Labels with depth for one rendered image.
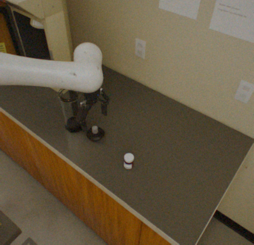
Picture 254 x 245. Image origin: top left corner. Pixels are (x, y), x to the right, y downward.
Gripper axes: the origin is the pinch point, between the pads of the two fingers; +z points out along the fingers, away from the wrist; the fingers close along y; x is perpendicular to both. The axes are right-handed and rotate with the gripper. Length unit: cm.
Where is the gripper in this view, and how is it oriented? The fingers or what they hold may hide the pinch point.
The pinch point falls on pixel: (94, 120)
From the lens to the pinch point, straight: 122.8
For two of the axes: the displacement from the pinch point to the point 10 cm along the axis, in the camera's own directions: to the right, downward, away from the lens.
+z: -0.1, 7.0, 7.1
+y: -6.3, 5.5, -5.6
